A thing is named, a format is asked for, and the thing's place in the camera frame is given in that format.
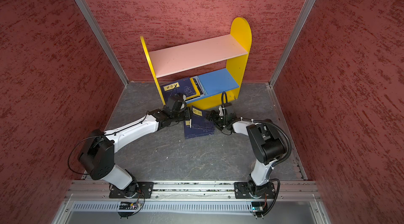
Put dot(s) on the circuit board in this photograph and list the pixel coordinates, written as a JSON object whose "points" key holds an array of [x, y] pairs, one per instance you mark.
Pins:
{"points": [[257, 206], [128, 206]]}

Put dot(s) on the white slotted cable duct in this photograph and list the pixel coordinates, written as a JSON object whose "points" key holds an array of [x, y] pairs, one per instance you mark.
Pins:
{"points": [[238, 207]]}

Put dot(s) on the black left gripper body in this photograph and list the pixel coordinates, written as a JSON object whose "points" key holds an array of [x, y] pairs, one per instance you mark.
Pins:
{"points": [[183, 114]]}

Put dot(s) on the dark blue book yellow label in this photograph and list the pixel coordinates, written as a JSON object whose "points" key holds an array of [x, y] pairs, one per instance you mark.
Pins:
{"points": [[174, 88]]}

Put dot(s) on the white book with galaxy picture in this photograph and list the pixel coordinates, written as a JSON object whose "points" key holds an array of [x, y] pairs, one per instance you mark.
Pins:
{"points": [[202, 86]]}

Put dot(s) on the corner aluminium profile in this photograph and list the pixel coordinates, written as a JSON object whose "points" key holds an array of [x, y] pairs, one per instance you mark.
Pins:
{"points": [[297, 28], [97, 31]]}

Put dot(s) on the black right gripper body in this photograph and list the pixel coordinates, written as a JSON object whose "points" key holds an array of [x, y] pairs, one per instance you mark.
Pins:
{"points": [[219, 121]]}

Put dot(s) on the yellow pink blue bookshelf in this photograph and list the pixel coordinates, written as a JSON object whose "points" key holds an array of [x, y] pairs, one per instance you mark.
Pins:
{"points": [[233, 49]]}

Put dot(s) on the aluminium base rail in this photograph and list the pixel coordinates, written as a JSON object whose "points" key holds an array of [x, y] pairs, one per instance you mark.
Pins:
{"points": [[171, 190]]}

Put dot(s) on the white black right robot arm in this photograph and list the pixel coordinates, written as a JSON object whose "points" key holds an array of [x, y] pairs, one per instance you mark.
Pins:
{"points": [[270, 145]]}

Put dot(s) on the right corner aluminium profile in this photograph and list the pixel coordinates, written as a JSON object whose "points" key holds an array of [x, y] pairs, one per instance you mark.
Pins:
{"points": [[297, 28]]}

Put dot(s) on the yellow book with cartoon figure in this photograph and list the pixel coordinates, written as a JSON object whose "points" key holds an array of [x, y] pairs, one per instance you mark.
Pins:
{"points": [[192, 89]]}

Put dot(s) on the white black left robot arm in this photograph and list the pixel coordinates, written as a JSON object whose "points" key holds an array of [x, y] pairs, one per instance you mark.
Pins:
{"points": [[97, 156]]}

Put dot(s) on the left corner aluminium profile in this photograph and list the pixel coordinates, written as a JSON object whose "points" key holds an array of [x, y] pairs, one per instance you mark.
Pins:
{"points": [[97, 31]]}

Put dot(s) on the right circuit board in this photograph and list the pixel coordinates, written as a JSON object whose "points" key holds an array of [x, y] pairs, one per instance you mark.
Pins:
{"points": [[257, 206]]}

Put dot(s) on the left circuit board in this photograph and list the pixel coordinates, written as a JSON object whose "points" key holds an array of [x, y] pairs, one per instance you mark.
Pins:
{"points": [[128, 206]]}

